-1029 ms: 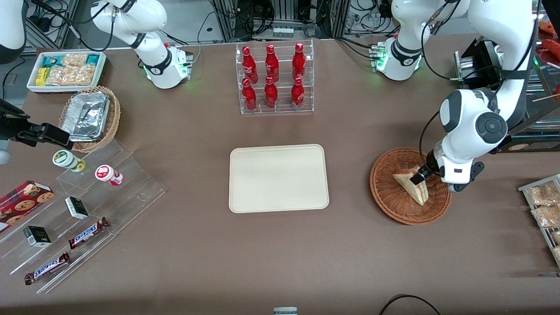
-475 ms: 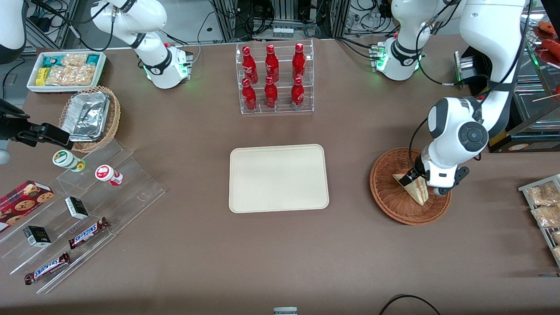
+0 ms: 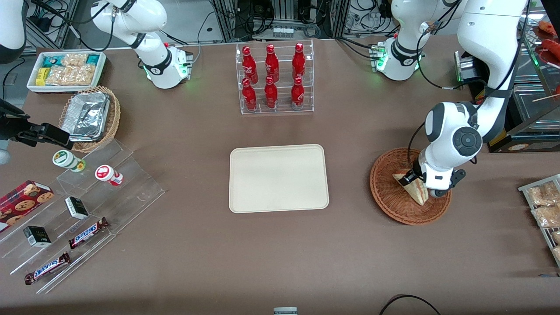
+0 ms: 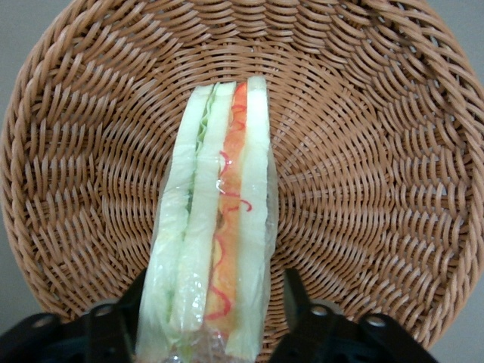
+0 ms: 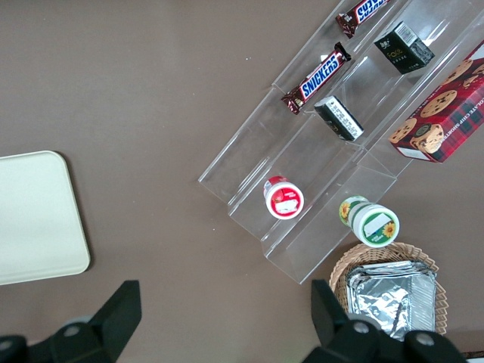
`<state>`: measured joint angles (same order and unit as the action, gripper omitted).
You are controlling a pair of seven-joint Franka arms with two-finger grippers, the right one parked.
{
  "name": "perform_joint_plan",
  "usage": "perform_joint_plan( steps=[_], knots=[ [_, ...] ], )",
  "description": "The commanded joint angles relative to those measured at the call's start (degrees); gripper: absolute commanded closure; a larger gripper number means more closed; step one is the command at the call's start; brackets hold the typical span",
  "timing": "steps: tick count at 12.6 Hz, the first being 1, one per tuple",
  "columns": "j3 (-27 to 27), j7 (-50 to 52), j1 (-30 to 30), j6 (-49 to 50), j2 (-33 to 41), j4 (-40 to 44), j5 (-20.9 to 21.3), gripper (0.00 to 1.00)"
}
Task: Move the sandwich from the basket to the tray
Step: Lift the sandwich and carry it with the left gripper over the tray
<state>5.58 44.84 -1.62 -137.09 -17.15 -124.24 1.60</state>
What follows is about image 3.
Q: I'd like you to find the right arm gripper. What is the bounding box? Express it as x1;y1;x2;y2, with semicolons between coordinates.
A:
0;100;74;150

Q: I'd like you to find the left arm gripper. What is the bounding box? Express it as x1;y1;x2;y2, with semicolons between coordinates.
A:
402;164;466;198

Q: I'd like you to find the triangular sandwich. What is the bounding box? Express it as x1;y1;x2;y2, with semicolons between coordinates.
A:
392;173;429;206

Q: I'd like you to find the round brown wicker basket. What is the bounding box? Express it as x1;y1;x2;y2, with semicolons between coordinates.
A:
370;147;452;226

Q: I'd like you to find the oval tan wicker basket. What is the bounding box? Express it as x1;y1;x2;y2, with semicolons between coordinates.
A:
59;86;121;153

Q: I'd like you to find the beige plastic tray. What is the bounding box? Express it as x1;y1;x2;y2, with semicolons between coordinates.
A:
229;144;329;214

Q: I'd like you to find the tray of packaged snacks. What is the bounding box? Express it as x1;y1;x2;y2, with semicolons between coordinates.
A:
518;174;560;267

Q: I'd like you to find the green lid yogurt bottle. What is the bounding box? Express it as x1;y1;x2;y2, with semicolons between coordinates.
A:
52;150;86;172

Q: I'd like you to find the white rectangular snack bin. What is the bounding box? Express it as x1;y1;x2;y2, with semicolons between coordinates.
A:
26;51;107;95

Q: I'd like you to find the stack of foil containers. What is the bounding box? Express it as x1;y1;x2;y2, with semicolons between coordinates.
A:
61;92;110;143

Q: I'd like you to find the clear bag of crackers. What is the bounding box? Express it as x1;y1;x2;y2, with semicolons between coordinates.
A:
46;66;73;86
61;53;88;67
70;65;96;86

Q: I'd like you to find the red cookie box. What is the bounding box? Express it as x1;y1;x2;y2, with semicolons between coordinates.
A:
0;180;55;232

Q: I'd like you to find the red lid yogurt bottle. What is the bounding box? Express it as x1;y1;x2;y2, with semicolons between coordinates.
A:
95;164;124;186

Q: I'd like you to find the small black carton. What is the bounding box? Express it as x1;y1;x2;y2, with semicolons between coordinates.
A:
65;196;89;220
23;226;52;248

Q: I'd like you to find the clear acrylic stepped shelf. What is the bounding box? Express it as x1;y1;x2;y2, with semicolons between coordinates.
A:
0;139;166;294

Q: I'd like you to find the brown snickers bar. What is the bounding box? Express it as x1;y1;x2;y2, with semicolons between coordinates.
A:
68;217;110;250
24;252;71;286

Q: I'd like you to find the black hot food display case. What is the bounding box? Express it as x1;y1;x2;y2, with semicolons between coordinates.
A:
454;8;560;154

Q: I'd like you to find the red cola bottle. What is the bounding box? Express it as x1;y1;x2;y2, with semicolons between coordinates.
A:
264;76;279;109
290;77;305;110
241;45;259;84
241;78;257;112
265;44;280;84
292;42;306;81

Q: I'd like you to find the steel food pan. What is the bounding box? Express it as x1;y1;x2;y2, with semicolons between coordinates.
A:
511;83;560;124
514;48;547;84

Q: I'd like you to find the clear acrylic bottle rack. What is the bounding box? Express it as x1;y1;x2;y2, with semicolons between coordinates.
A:
235;39;315;115

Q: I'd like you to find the black cable loop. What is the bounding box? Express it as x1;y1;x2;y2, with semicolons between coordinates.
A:
378;294;442;315

